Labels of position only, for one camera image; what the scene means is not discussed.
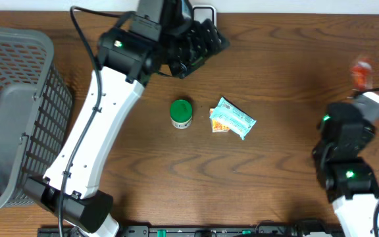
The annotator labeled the orange snack box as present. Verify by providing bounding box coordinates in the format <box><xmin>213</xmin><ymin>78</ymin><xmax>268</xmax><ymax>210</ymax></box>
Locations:
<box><xmin>210</xmin><ymin>118</ymin><xmax>230</xmax><ymax>133</ymax></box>

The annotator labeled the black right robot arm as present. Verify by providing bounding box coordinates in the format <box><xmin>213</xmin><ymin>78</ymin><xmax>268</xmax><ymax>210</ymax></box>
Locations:
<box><xmin>312</xmin><ymin>102</ymin><xmax>379</xmax><ymax>236</ymax></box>

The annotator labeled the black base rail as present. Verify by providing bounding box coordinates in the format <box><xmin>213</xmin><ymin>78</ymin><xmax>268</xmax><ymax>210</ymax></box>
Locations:
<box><xmin>38</xmin><ymin>224</ymin><xmax>345</xmax><ymax>237</ymax></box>

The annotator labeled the red TOP chocolate bar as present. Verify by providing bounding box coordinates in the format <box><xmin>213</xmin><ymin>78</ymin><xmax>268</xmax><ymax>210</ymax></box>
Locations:
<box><xmin>351</xmin><ymin>55</ymin><xmax>373</xmax><ymax>91</ymax></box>

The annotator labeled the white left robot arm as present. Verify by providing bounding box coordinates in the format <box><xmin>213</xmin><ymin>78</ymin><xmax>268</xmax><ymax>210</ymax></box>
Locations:
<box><xmin>23</xmin><ymin>1</ymin><xmax>230</xmax><ymax>236</ymax></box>

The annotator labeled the grey plastic basket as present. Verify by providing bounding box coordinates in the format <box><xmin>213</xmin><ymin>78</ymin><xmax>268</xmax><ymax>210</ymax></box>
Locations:
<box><xmin>0</xmin><ymin>27</ymin><xmax>73</xmax><ymax>209</ymax></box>

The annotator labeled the green lid jar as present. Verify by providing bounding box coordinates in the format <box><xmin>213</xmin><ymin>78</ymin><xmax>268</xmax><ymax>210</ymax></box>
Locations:
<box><xmin>170</xmin><ymin>99</ymin><xmax>193</xmax><ymax>129</ymax></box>

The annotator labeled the teal snack packet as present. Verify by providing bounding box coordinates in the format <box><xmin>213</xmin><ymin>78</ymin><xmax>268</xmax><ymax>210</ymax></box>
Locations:
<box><xmin>210</xmin><ymin>97</ymin><xmax>256</xmax><ymax>140</ymax></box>

